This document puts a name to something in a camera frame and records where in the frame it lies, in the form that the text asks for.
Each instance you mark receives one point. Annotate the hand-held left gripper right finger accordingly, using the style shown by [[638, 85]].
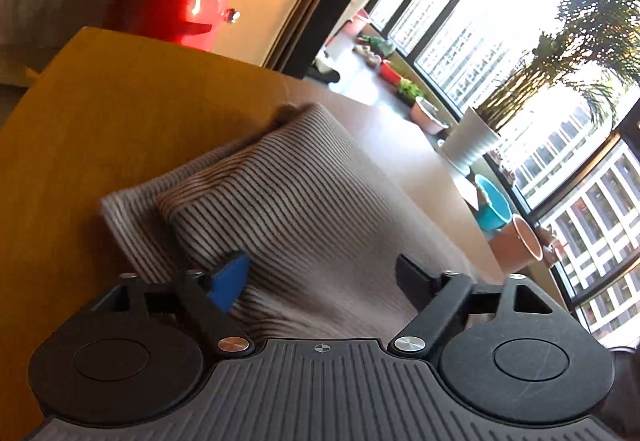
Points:
[[415, 278]]

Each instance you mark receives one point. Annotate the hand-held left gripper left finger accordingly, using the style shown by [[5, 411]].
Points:
[[230, 281]]

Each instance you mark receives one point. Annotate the striped grey garment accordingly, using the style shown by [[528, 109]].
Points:
[[310, 201]]

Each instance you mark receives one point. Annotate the blue plastic basin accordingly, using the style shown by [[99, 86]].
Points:
[[495, 208]]

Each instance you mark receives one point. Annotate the terracotta plant pot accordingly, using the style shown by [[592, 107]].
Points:
[[520, 243]]

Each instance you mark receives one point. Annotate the white ribbed plant pot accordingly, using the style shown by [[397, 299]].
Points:
[[470, 141]]

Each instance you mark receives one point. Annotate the white planter bowl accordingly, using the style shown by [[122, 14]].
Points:
[[429, 116]]

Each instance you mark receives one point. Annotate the small red basin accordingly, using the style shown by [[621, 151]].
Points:
[[391, 73]]

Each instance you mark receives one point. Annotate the beige shoes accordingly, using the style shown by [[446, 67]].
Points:
[[367, 56]]

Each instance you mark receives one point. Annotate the green plush slippers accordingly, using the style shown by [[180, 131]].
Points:
[[377, 45]]

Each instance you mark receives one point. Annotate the tall palm plant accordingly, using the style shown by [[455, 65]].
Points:
[[565, 66]]

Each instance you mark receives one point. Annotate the pink plastic basin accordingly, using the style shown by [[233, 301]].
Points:
[[357, 23]]

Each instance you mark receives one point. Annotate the cream cabinet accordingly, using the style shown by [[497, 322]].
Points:
[[270, 16]]

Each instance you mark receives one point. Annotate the red plastic tub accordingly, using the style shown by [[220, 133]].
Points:
[[165, 6]]

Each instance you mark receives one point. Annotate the black window frame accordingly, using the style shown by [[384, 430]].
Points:
[[615, 161]]

